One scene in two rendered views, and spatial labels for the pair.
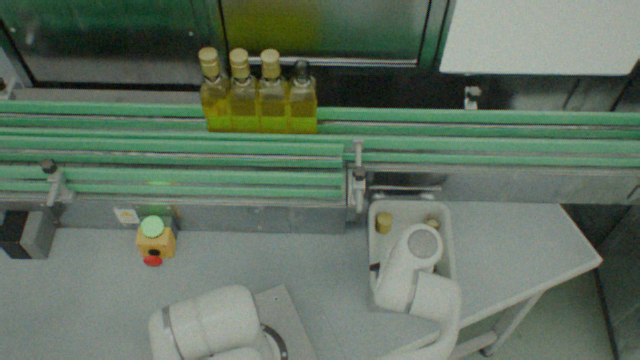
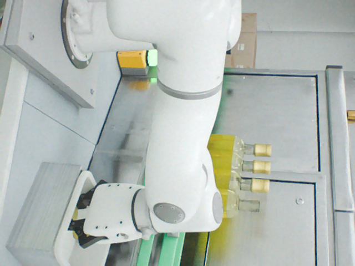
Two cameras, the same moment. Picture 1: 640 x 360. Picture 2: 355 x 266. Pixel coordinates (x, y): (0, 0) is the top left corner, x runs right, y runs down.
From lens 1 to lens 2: 1.00 m
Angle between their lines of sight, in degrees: 54
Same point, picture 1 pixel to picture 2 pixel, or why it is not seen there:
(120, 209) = not seen: hidden behind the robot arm
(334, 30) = (242, 250)
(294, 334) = (75, 80)
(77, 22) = (247, 107)
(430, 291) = (202, 185)
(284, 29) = (245, 216)
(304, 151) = not seen: hidden behind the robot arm
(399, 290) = (206, 158)
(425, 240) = (218, 211)
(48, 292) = not seen: outside the picture
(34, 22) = (248, 88)
